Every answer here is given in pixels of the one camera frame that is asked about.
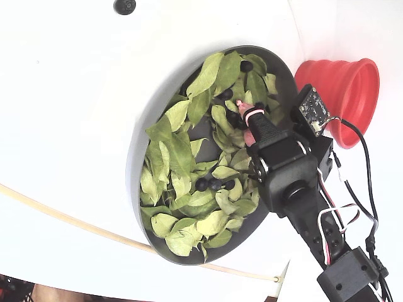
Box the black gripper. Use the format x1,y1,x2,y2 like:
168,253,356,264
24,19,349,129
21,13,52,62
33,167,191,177
235,99,319,187

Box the dark grey round bowl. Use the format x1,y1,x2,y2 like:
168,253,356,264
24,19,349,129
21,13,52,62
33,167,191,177
125,45,302,266

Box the pile of green leaves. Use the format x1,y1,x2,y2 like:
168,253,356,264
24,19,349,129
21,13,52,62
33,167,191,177
139,50,286,264

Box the red collapsible silicone cup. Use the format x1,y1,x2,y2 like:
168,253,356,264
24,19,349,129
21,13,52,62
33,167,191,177
295,58,381,150

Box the small dark berry left view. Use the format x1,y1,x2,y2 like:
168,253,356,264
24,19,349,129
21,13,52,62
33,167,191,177
113,0,137,16

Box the thin wooden dowel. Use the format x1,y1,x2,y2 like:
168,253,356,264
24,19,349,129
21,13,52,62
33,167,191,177
0,183,281,283

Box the black mesh item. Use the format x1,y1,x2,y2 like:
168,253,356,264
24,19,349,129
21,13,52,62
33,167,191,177
0,273,35,302

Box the camera circuit board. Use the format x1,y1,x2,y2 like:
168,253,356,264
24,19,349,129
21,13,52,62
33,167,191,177
297,84,331,136

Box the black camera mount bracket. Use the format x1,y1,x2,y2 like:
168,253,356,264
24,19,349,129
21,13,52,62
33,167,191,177
292,116,334,183

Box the thick black cable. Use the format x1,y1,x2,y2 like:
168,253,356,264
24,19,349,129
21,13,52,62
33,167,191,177
333,154,378,221
338,118,390,302

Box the red white black servo wires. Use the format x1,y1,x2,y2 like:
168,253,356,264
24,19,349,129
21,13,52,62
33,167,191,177
316,169,361,265

